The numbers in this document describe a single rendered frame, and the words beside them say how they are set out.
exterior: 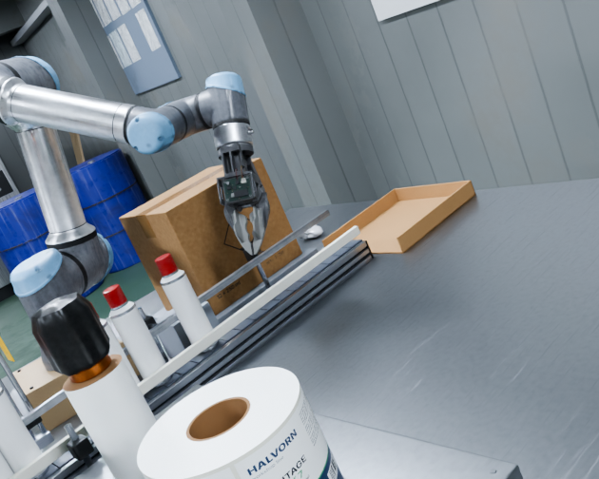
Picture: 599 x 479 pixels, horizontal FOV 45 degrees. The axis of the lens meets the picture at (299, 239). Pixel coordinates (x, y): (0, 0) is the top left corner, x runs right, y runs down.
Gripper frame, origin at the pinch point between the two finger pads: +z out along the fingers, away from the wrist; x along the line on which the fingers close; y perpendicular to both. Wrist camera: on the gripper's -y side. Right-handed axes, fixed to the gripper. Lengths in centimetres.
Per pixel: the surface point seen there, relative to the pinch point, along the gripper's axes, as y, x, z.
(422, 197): -53, 36, -13
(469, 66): -156, 68, -82
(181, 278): 6.7, -13.4, 4.1
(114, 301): 14.9, -23.6, 7.0
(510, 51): -137, 82, -78
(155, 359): 9.0, -19.7, 18.3
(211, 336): 2.1, -10.5, 15.7
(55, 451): 23, -34, 31
